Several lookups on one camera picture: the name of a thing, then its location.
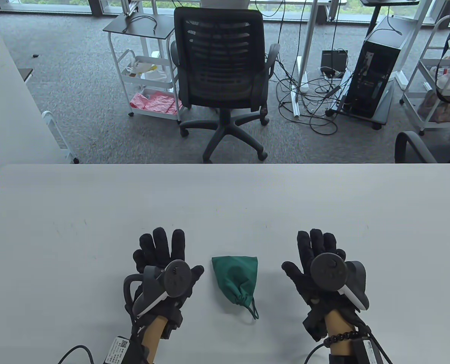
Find person's right hand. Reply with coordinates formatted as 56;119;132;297
282;229;370;342

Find grey chair armrest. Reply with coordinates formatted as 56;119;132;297
395;131;450;164

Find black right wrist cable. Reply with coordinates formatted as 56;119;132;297
304;343;329;364

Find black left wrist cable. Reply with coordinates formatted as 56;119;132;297
57;345;94;364

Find aluminium profile frame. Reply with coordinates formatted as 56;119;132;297
121;0;144;16

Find white desk leg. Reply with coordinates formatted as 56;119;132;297
394;0;432;89
290;0;319;118

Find black box on floor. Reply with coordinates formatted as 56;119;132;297
321;50;348;69

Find tangle of black cables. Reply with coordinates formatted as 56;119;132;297
276;61;352;135

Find white metal shelf cart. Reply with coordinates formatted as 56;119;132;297
400;13;450;136

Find pink plastic bags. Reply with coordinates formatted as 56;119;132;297
129;92;183;115

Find white cart with black top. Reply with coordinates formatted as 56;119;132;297
103;13;184;125

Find brown translucent bag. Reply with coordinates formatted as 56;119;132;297
419;91;450;122

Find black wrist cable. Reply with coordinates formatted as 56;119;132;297
57;345;94;364
304;343;329;364

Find black white right hand controller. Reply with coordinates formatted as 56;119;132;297
310;253;370;311

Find grey wheeled tower stand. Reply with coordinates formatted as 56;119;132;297
326;82;396;130

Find green drawstring bag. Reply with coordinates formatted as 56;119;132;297
211;256;260;320

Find person's right forearm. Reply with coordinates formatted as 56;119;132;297
325;308;352;355

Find black white hand controller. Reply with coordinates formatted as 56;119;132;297
123;260;192;317
310;253;370;311

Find black cable on cart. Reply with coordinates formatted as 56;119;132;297
123;14;158;35

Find black white left hand controller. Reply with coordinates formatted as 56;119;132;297
123;260;192;317

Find person's left hand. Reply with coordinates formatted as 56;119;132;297
124;227;205;340

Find black computer tower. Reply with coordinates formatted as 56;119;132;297
348;15;415;119

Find person's left forearm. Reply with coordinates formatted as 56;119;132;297
141;315;169;359

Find black beaded bracelet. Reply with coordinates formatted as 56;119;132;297
325;331;358;346

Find black mesh office chair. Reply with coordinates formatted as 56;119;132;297
169;7;280;163

